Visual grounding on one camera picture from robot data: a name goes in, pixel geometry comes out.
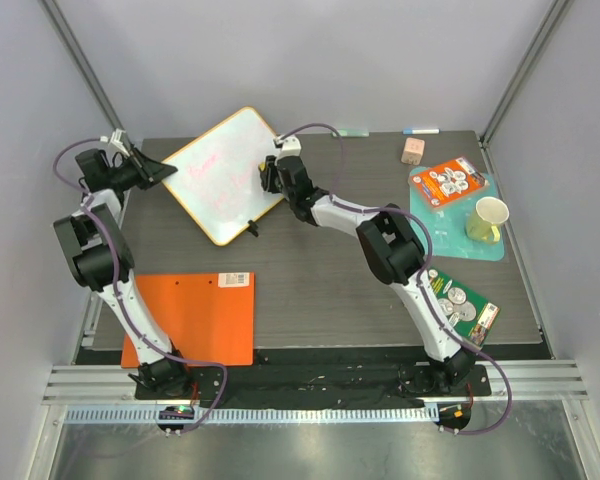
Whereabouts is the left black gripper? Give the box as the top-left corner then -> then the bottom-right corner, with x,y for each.
110,149 -> 178,193

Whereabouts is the yellow black eraser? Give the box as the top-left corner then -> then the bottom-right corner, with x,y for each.
258,155 -> 280,194

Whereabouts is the yellow framed whiteboard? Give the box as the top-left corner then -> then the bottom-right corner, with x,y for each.
162,107 -> 283,246

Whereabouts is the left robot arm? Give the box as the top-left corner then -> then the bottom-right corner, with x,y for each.
53,145 -> 193,399

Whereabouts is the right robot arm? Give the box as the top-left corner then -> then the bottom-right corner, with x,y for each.
259,156 -> 477,395

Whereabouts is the green marker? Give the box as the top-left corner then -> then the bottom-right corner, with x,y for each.
333,129 -> 369,138

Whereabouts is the pink cube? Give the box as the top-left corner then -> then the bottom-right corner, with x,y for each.
401,137 -> 425,165

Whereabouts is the blue white marker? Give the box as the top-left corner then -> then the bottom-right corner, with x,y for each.
402,128 -> 440,135

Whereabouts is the orange toy box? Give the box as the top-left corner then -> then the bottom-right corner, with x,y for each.
409,157 -> 490,210

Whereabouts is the orange plastic board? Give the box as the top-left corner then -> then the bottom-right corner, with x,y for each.
136,272 -> 256,366

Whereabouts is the teal silicone mat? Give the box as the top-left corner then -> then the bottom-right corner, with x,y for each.
409,173 -> 505,261

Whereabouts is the yellow-green paper cup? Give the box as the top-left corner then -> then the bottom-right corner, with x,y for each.
465,196 -> 509,245

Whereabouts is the green packaged book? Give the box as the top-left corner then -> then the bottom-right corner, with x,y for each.
428,268 -> 501,349

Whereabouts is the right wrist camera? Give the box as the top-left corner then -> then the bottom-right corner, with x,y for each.
273,135 -> 301,160

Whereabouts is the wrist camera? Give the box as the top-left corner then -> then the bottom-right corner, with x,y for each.
273,135 -> 301,160
99,129 -> 133,157

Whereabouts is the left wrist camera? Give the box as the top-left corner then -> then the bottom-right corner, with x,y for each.
99,129 -> 133,157

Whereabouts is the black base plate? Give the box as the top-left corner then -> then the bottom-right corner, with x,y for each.
74,347 -> 491,401

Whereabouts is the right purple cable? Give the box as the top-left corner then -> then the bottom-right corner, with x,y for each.
279,123 -> 513,435

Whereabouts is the purple cable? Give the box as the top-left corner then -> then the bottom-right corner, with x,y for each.
53,134 -> 228,435
279,123 -> 513,435

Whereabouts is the white slotted cable duct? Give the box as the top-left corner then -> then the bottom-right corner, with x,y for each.
65,404 -> 439,425

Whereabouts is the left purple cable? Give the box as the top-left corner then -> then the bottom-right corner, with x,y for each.
53,134 -> 228,435

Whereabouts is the aluminium frame rail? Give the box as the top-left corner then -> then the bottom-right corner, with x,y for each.
498,360 -> 588,401

